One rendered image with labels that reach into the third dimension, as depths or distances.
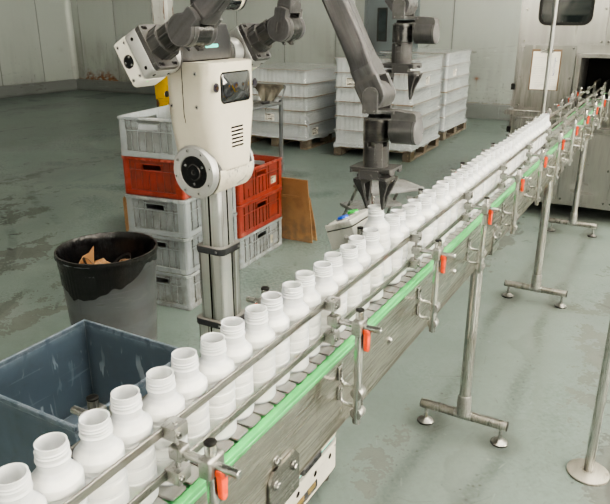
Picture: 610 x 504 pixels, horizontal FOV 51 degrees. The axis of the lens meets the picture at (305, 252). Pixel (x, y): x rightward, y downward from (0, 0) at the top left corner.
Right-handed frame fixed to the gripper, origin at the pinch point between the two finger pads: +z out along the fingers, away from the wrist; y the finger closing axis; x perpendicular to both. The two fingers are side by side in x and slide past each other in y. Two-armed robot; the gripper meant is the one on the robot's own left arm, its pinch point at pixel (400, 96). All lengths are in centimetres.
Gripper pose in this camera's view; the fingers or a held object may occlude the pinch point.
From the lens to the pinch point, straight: 192.7
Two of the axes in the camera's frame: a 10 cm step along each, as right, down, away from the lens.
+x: -4.9, 3.0, -8.2
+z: 0.1, 9.4, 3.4
